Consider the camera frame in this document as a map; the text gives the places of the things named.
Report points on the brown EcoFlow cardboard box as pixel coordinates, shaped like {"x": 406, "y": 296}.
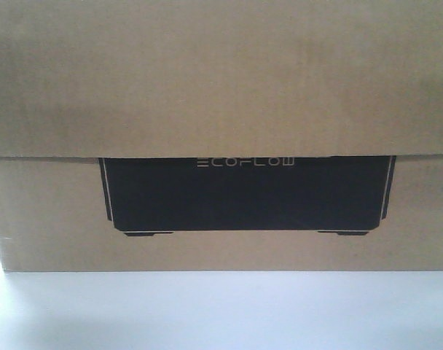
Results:
{"x": 221, "y": 135}

